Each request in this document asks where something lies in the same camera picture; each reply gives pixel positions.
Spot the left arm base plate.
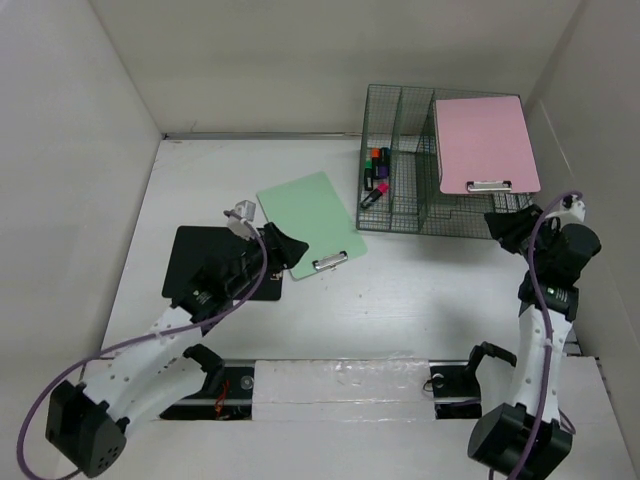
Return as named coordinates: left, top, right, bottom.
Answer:
left=160, top=362, right=255, bottom=421

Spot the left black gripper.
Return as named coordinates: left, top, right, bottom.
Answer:
left=228, top=223, right=307, bottom=296

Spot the green clipboard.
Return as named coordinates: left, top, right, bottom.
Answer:
left=257, top=172, right=367, bottom=280

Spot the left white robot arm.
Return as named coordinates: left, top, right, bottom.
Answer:
left=45, top=223, right=309, bottom=478

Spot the purple highlighter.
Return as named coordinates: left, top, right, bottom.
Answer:
left=375, top=162, right=389, bottom=180

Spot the green wire mesh organizer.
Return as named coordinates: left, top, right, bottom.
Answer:
left=356, top=84, right=532, bottom=239

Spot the green highlighter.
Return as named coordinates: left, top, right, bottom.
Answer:
left=363, top=159, right=374, bottom=191

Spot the pink clipboard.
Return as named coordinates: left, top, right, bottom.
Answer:
left=434, top=95, right=541, bottom=195

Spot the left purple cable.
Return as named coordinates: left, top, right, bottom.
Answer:
left=17, top=209, right=269, bottom=480

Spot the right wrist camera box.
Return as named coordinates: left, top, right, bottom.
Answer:
left=558, top=197, right=586, bottom=224

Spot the blue highlighter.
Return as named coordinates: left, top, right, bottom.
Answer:
left=380, top=147, right=391, bottom=164

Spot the black mat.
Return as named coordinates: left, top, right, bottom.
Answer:
left=161, top=225, right=283, bottom=302

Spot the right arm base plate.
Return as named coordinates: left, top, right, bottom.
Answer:
left=428, top=362, right=482, bottom=420

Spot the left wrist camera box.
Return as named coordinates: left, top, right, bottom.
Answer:
left=224, top=200, right=256, bottom=241

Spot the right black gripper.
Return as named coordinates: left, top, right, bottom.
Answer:
left=484, top=203, right=557, bottom=271

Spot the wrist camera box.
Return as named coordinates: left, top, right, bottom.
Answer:
left=224, top=200, right=256, bottom=241
left=558, top=197, right=586, bottom=224

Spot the orange highlighter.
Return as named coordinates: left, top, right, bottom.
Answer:
left=371, top=148, right=381, bottom=167

